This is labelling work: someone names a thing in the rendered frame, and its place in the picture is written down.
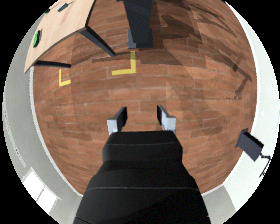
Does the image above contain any white window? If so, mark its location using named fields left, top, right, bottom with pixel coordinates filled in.
left=22, top=168, right=60, bottom=213

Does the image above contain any blue box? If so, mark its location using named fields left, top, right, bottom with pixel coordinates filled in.
left=55, top=1, right=74, bottom=13

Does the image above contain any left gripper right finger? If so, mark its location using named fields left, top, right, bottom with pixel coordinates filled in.
left=156, top=104, right=177, bottom=134

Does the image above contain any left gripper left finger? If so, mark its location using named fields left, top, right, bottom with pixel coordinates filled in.
left=106, top=106, right=128, bottom=136

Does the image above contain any green block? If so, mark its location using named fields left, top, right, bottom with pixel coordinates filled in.
left=33, top=29, right=43, bottom=48

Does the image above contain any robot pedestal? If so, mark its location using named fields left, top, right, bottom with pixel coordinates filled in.
left=116, top=0, right=155, bottom=50

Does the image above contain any jointed stand on dark box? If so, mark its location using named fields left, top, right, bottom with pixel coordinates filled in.
left=234, top=128, right=272, bottom=176

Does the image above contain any wooden table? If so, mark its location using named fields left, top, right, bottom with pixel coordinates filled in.
left=23, top=0, right=117, bottom=75

